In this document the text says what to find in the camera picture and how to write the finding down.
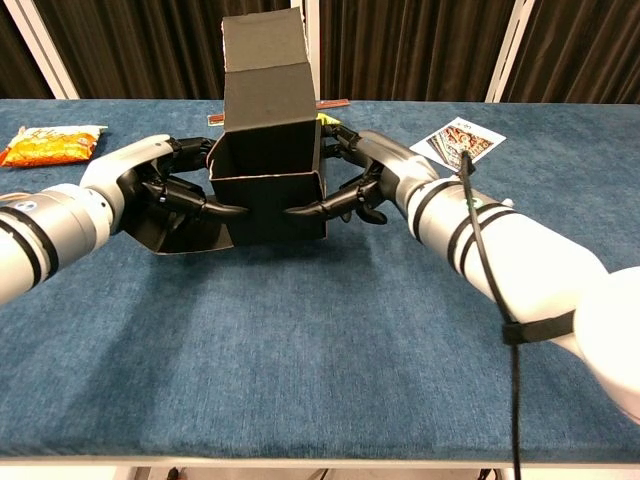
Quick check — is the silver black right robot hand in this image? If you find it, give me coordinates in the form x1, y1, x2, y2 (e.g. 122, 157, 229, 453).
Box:
283, 124, 441, 226

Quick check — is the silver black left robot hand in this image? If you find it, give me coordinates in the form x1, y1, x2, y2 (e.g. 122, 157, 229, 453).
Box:
78, 133, 251, 236

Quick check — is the black cardboard box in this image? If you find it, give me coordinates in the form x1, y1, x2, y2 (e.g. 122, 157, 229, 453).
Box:
128, 7, 329, 256

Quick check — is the white bordered photo card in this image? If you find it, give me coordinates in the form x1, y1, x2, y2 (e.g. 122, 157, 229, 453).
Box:
409, 116, 507, 174

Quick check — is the orange white snack packet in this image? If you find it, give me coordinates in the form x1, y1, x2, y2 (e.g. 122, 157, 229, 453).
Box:
0, 124, 109, 169

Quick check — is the long brown chopstick sleeve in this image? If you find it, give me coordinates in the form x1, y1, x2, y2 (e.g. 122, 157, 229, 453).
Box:
206, 99, 351, 126

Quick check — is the blue felt table mat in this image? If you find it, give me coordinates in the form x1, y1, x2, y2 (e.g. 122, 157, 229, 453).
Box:
0, 98, 640, 464

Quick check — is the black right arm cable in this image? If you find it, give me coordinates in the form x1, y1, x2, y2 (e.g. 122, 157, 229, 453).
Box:
458, 148, 525, 480

